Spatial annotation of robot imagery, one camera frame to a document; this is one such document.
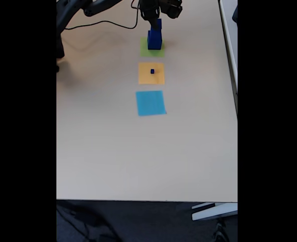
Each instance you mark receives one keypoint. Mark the white side table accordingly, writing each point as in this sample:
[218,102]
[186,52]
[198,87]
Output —
[230,37]

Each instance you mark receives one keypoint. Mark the orange paper square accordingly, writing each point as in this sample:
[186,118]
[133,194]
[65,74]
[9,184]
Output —
[143,78]

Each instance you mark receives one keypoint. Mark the small blue cube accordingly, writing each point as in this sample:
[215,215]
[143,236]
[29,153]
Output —
[159,24]

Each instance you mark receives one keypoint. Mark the white table foot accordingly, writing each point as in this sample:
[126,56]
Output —
[214,213]

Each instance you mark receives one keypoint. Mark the light blue paper square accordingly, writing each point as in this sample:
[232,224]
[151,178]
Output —
[151,103]

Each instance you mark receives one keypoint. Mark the dark chair part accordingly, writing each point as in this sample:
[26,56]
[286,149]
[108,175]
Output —
[235,15]

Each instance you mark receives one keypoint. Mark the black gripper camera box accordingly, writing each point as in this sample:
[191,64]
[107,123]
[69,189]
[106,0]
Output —
[173,8]

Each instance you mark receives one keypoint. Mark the largest blue cube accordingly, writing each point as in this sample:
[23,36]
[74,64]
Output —
[154,45]

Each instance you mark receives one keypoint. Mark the medium blue cube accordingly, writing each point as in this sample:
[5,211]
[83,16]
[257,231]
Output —
[156,35]

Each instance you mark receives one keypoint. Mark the green paper square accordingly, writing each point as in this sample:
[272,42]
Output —
[143,51]

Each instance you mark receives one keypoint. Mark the tiny blue cube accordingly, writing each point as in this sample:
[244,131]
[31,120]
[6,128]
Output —
[152,71]

